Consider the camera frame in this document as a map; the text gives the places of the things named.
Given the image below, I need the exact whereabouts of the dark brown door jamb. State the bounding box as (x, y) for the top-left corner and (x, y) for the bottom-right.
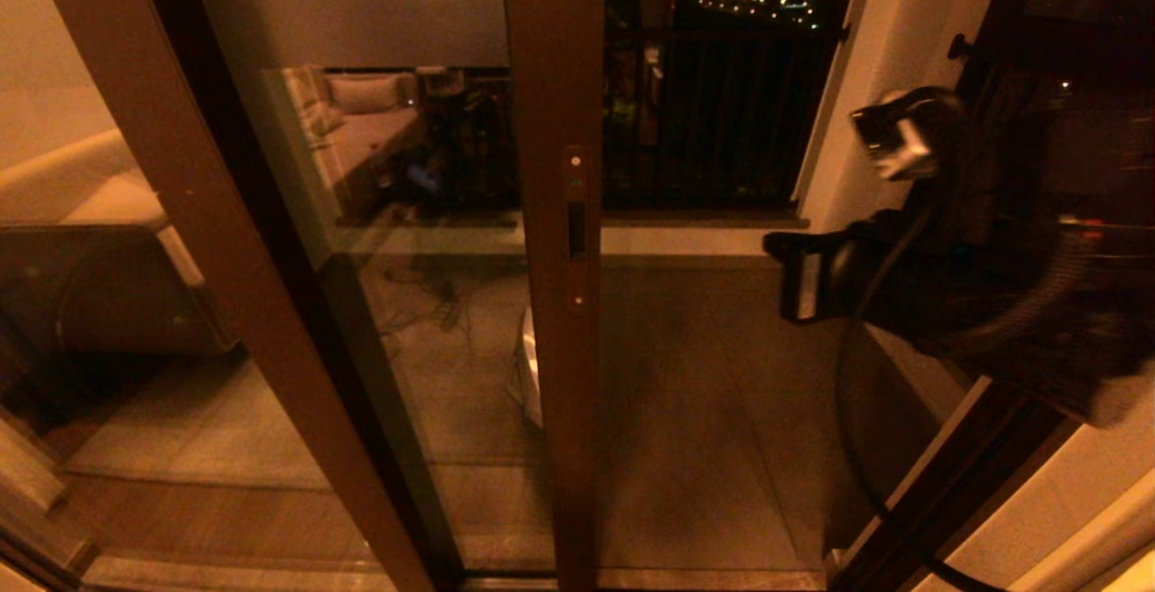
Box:
(826, 366), (1097, 592)

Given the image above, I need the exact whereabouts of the dark front-load washing machine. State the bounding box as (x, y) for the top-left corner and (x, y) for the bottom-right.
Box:
(0, 229), (237, 403)

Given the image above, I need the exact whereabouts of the brown framed sliding glass door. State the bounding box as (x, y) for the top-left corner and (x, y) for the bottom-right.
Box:
(176, 0), (607, 592)

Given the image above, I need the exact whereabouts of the brown framed fixed glass panel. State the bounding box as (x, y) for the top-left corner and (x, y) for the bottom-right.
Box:
(0, 0), (466, 592)

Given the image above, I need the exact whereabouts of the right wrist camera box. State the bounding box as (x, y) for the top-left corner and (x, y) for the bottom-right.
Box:
(851, 89), (959, 182)

